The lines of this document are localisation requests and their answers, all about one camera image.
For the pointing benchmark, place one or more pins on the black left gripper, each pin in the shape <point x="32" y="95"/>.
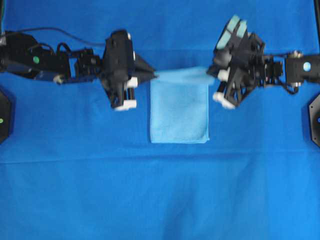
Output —
<point x="116" y="71"/>

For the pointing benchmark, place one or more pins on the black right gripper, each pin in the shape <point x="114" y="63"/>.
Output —
<point x="236" y="54"/>

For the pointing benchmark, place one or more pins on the light blue towel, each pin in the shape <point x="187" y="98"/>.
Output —
<point x="179" y="106"/>

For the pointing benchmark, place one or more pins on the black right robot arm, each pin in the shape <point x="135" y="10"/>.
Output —
<point x="288" y="70"/>

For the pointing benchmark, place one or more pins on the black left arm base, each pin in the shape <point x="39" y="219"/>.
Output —
<point x="7" y="114"/>

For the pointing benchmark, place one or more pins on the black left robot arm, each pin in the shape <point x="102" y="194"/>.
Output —
<point x="22" y="55"/>

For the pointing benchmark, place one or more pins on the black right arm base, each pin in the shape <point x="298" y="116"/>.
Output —
<point x="314" y="120"/>

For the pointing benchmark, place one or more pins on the dark blue table cloth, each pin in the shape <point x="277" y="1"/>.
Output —
<point x="74" y="169"/>

